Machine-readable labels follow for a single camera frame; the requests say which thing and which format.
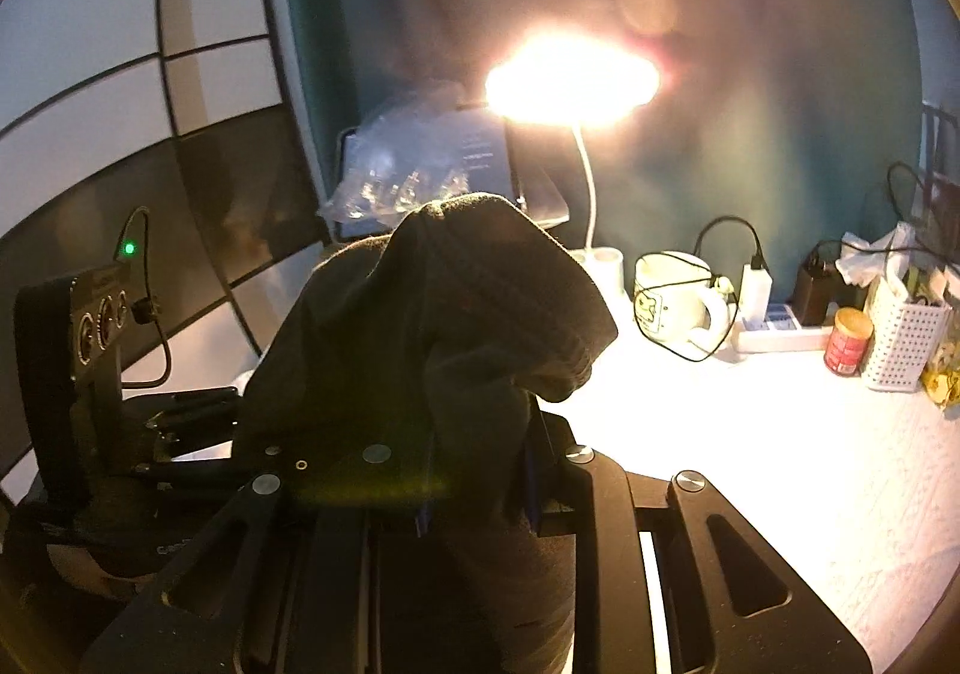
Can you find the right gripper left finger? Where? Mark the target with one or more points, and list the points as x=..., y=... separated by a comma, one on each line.
x=285, y=578

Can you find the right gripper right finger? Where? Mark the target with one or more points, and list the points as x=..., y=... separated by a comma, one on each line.
x=731, y=603

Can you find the dark brown t-shirt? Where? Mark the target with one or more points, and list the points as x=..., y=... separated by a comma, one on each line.
x=445, y=331

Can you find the white knitted table cover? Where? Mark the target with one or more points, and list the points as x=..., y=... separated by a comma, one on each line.
x=857, y=489

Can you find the white power strip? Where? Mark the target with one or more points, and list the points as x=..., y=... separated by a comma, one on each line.
x=779, y=332

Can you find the yellow snack packet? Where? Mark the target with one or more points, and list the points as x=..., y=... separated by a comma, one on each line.
x=942, y=386

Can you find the red tin can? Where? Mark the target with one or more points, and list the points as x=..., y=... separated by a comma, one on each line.
x=851, y=333

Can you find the white charger plug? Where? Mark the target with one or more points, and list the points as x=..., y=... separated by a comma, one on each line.
x=755, y=293

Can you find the white cartoon mug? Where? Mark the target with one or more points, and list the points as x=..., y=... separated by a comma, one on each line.
x=681, y=304

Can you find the clear snack jar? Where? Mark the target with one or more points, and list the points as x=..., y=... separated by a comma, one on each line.
x=945, y=357

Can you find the white perforated basket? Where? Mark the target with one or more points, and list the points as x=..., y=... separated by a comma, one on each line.
x=905, y=336

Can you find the black power adapter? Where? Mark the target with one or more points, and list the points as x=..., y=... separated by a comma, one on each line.
x=819, y=285

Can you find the plastic bag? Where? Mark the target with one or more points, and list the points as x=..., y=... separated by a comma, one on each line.
x=423, y=144

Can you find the teal curtain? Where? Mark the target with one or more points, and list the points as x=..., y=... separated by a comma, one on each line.
x=775, y=122

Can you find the white desk lamp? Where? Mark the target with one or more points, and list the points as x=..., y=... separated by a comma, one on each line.
x=564, y=78

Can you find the black camera box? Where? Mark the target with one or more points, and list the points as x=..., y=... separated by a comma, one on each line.
x=67, y=335

